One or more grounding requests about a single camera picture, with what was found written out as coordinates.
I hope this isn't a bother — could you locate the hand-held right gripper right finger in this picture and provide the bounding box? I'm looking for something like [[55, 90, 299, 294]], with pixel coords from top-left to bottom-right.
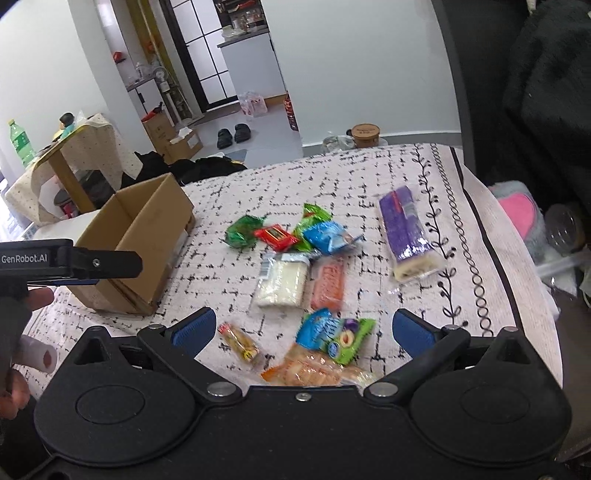
[[364, 308, 539, 400]]

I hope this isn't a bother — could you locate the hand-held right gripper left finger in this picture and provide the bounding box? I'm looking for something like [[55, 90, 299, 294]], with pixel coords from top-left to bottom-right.
[[69, 307, 243, 402]]

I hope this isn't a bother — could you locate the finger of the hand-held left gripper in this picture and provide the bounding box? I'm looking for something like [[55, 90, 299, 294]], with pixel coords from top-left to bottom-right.
[[46, 248, 143, 286]]

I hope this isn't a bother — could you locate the small yellow snack packet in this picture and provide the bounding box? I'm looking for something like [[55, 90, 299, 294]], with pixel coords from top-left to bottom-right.
[[217, 323, 265, 370]]

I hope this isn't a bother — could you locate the blue and green plum packet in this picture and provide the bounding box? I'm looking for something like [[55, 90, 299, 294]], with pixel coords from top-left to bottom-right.
[[295, 308, 377, 366]]

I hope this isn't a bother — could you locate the orange snack packet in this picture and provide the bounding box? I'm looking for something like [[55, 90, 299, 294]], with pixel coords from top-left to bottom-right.
[[310, 257, 347, 311]]

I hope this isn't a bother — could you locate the long cake roll packet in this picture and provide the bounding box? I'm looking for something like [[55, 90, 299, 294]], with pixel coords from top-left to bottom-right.
[[379, 185, 445, 283]]

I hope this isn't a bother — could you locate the white cake packet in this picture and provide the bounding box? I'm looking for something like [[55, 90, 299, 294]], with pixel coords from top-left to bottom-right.
[[252, 253, 319, 309]]

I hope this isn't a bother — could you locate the blue snack packet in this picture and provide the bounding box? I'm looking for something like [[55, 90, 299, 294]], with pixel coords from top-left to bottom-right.
[[302, 220, 363, 256]]

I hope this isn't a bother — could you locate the person's left hand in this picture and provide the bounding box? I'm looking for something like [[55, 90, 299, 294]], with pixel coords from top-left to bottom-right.
[[0, 286, 55, 414]]

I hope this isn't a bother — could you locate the white bed sheet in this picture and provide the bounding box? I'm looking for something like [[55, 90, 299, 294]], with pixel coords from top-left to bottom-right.
[[32, 210, 112, 241]]

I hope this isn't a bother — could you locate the round dark stool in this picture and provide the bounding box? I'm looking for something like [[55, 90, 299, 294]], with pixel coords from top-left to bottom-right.
[[53, 187, 81, 217]]

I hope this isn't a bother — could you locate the wooden table leg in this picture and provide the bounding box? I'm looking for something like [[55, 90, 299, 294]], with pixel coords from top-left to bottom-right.
[[46, 148, 95, 214]]

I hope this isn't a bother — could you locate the white roll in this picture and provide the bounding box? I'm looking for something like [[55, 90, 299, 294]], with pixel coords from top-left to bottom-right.
[[19, 336, 58, 374]]

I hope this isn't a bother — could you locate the orange bread packet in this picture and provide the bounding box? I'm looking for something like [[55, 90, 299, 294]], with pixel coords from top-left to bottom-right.
[[261, 344, 377, 388]]

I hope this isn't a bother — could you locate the dark green snack packet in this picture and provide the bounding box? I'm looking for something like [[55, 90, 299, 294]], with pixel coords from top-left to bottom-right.
[[225, 215, 266, 250]]

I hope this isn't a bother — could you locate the black clothing pile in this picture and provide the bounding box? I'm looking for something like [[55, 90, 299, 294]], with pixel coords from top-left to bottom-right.
[[122, 150, 169, 185]]

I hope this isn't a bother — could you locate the green plastic bottle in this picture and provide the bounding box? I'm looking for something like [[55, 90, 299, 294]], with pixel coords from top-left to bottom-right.
[[7, 119, 35, 169]]

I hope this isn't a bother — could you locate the red snack packet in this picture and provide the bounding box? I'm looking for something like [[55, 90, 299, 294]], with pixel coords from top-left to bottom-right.
[[254, 224, 299, 252]]

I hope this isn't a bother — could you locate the dotted cream tablecloth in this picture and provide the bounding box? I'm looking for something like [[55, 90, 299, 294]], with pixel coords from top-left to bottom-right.
[[4, 113, 141, 227]]

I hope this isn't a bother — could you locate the black bag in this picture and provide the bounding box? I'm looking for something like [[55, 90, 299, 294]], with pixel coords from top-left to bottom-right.
[[178, 157, 247, 185]]

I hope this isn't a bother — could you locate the open cardboard box with tissue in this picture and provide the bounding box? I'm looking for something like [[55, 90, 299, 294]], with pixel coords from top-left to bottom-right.
[[164, 127, 204, 162]]

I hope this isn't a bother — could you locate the tall brown cardboard box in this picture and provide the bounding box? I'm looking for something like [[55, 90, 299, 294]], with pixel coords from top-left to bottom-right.
[[141, 113, 174, 153]]

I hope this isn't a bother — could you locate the light green snack packet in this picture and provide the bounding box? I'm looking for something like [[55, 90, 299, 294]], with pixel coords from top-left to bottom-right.
[[293, 203, 333, 245]]

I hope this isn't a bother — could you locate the pink fluffy item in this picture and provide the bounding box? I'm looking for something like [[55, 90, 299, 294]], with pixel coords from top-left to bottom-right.
[[489, 182, 548, 259]]

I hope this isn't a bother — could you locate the clear plastic cup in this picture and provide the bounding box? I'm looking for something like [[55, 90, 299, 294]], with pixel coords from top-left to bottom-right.
[[545, 203, 587, 254]]

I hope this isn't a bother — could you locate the white standing fan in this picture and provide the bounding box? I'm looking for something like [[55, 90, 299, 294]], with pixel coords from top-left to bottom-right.
[[152, 65, 178, 121]]

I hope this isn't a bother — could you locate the paper cup with lid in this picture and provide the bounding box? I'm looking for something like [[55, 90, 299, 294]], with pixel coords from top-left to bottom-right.
[[351, 122, 382, 149]]

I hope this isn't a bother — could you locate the clear plastic bag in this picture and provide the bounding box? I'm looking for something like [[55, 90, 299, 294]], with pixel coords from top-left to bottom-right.
[[322, 133, 356, 153]]

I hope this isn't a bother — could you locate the pack of water bottles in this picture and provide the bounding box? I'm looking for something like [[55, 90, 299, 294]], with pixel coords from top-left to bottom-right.
[[238, 90, 269, 117]]

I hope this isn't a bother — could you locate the black framed glass door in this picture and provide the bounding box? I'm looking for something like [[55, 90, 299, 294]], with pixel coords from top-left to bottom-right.
[[159, 0, 232, 112]]

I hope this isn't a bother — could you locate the white cabinet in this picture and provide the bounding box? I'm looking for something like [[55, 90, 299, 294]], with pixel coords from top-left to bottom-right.
[[217, 28, 287, 100]]

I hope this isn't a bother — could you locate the black hanging coat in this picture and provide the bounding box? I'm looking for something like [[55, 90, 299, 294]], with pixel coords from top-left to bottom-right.
[[480, 0, 591, 217]]

